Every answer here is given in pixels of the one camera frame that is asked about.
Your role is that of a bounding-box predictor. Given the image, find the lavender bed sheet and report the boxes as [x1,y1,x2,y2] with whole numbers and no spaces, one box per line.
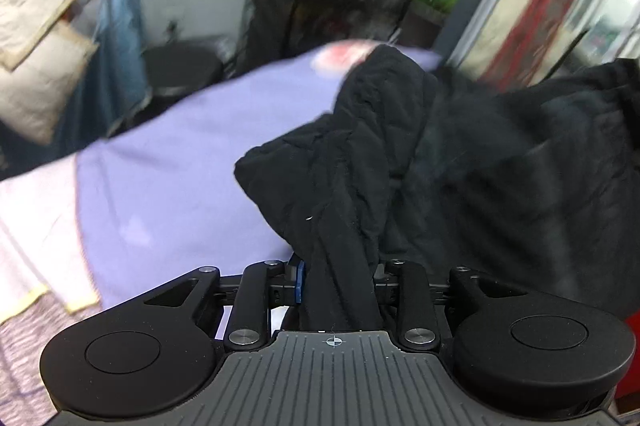
[74,40,443,309]

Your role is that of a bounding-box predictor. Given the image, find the white blanket yellow trim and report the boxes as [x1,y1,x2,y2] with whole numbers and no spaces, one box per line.
[0,153,103,324]

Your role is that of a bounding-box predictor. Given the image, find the blue denim cloth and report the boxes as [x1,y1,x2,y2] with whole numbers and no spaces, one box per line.
[0,0,153,181]

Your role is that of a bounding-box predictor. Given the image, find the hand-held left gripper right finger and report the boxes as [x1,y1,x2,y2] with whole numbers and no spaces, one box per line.
[372,259,531,352]

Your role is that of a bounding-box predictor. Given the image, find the black round stool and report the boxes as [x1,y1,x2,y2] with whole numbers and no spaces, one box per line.
[141,42,227,102]

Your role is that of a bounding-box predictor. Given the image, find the black quilted jacket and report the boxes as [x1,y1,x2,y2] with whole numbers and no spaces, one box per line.
[234,44,640,333]

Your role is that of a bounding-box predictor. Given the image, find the beige quilted coat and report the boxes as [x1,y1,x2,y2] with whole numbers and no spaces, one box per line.
[0,0,100,145]

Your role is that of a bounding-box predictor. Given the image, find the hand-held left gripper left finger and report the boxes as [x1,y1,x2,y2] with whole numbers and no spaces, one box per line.
[145,259,307,352]

